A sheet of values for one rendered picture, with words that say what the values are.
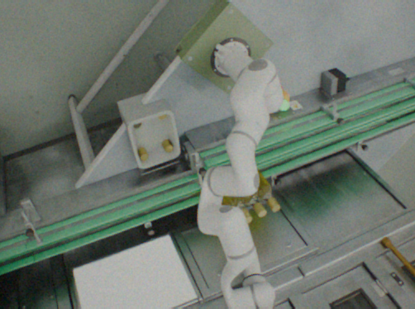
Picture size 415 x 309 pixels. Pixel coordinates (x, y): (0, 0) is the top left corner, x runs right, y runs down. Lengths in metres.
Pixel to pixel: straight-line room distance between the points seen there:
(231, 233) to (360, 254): 0.69
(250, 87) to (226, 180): 0.26
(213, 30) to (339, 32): 0.64
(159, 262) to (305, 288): 0.55
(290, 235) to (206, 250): 0.33
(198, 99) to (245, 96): 0.52
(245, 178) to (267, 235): 0.59
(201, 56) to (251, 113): 0.38
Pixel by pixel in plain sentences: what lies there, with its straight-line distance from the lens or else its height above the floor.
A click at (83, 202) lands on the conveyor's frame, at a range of 1.66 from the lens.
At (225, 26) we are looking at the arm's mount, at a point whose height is 0.84.
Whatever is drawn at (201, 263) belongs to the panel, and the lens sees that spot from 1.59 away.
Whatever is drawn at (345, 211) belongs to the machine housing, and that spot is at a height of 1.19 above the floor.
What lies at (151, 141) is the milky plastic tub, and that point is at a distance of 1.65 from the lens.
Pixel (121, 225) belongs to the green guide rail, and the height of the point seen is 0.94.
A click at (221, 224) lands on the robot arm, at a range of 1.11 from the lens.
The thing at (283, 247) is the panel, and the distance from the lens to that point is 1.62.
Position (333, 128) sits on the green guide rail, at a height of 0.94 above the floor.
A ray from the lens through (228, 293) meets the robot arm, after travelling 1.22.
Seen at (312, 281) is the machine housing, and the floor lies 1.42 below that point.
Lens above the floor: 2.06
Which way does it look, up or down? 47 degrees down
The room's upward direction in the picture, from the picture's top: 147 degrees clockwise
